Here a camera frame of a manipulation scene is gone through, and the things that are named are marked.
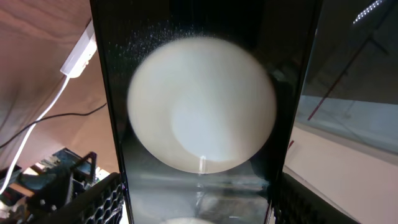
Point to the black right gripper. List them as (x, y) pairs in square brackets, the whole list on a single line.
[(62, 180)]

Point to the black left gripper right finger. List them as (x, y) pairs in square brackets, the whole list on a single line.
[(296, 204)]

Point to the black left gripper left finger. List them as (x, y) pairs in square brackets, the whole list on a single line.
[(101, 203)]

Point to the white power strip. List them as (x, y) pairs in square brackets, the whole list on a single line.
[(81, 54)]

